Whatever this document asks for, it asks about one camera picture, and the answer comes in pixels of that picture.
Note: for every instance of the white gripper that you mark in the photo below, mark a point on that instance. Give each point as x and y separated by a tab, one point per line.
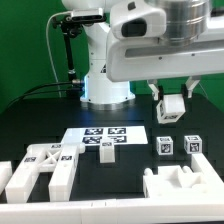
145	59

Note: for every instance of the white chair seat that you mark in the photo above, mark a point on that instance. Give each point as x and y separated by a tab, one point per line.
175	181

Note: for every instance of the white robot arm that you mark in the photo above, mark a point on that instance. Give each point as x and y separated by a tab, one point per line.
168	43

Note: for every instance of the white tagged cube left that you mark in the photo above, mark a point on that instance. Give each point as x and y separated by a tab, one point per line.
164	145

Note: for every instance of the white tagged cube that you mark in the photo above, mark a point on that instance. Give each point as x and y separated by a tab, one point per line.
192	144
164	145

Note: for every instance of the white tagged cube right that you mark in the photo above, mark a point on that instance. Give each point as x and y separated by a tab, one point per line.
192	144

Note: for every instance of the white tag sheet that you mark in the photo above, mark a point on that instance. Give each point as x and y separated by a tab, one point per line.
91	136

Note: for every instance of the white obstacle fence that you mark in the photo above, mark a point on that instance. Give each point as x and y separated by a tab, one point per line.
127	211

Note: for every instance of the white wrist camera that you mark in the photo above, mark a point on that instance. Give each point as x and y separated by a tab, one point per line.
137	18

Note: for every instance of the grey camera on stand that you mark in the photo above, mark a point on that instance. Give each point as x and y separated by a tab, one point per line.
87	14

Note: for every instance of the black camera stand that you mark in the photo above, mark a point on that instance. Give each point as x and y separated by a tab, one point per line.
70	30

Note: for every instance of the white chair back frame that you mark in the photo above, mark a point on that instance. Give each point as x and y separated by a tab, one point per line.
61	160

